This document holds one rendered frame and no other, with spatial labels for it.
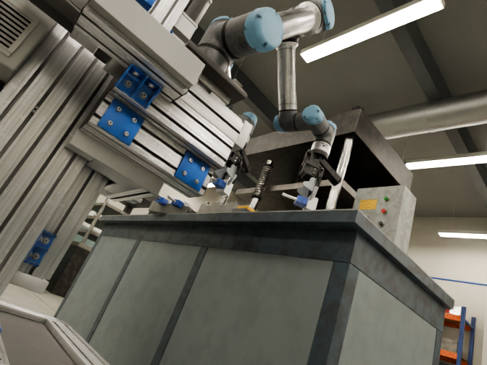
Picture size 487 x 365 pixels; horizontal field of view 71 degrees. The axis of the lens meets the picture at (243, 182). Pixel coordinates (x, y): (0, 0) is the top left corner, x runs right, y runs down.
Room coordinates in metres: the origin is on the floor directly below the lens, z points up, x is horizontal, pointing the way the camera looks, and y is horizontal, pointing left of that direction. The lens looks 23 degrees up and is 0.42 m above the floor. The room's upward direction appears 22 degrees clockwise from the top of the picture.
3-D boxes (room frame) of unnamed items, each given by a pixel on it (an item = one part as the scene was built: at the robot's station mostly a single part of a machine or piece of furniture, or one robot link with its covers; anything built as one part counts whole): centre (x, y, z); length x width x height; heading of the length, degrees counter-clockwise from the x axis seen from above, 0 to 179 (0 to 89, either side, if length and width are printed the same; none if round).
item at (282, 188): (2.61, -0.57, 1.52); 1.10 x 0.70 x 0.05; 35
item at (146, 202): (6.12, 1.88, 1.03); 1.54 x 0.94 x 2.06; 37
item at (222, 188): (1.32, 0.10, 0.93); 0.13 x 0.05 x 0.05; 132
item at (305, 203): (1.17, -0.22, 0.93); 0.13 x 0.05 x 0.05; 91
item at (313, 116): (1.11, -0.16, 1.25); 0.11 x 0.11 x 0.08; 47
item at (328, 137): (1.17, -0.24, 1.25); 0.09 x 0.08 x 0.11; 137
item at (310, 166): (1.18, -0.23, 1.09); 0.09 x 0.08 x 0.12; 91
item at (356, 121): (2.57, -0.52, 1.75); 1.30 x 0.84 x 0.61; 35
